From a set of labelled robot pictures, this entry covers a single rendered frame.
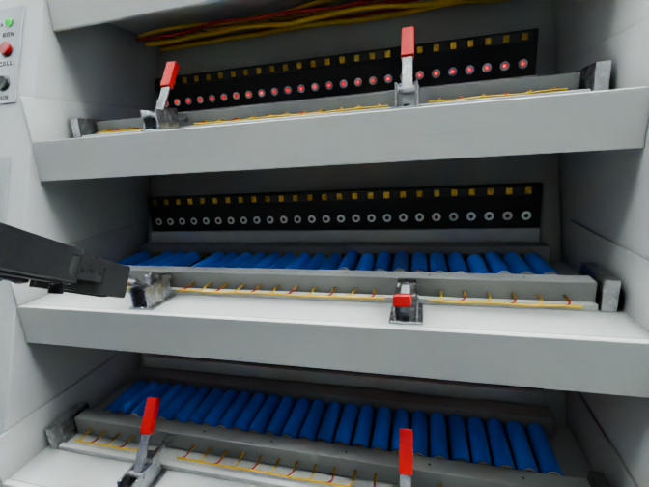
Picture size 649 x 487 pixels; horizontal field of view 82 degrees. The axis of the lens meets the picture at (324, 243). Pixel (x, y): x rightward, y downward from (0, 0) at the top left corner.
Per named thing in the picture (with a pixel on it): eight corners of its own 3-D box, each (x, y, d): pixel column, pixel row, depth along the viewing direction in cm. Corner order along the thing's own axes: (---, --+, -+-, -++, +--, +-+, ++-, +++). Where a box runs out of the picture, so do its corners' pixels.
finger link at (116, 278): (56, 248, 29) (63, 248, 29) (125, 266, 35) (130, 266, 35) (46, 287, 28) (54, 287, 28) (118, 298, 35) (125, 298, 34)
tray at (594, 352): (657, 399, 27) (679, 276, 25) (26, 342, 43) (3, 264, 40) (561, 294, 46) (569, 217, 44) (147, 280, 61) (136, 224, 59)
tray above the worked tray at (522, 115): (644, 148, 29) (674, -61, 25) (40, 181, 44) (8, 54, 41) (556, 145, 48) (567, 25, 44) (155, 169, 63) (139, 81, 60)
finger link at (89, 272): (40, 252, 27) (71, 253, 26) (97, 266, 32) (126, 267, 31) (34, 273, 27) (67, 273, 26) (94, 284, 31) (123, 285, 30)
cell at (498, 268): (499, 267, 43) (513, 287, 37) (483, 266, 44) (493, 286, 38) (500, 251, 43) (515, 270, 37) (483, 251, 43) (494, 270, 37)
